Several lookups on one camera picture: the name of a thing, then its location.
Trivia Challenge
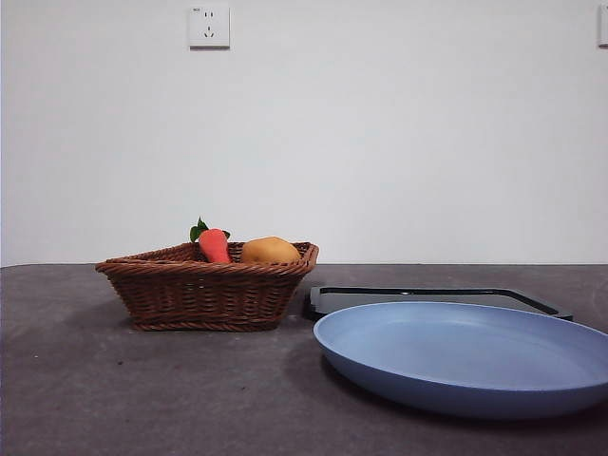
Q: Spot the white wall power socket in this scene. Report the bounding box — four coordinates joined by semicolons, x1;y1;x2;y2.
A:
188;3;231;50

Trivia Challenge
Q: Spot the blue round plate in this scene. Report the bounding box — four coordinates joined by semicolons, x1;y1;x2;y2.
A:
313;301;608;420

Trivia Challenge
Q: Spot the black rectangular tray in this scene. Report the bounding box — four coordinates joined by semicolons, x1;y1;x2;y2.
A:
302;285;576;322

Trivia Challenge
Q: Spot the orange carrot with green leaves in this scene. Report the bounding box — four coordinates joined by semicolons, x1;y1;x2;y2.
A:
189;217;234;265

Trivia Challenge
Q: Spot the brown woven wicker basket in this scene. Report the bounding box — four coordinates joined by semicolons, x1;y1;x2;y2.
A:
94;240;320;333

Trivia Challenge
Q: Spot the yellow-brown potato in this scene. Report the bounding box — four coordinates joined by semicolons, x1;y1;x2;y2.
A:
240;236;302;264

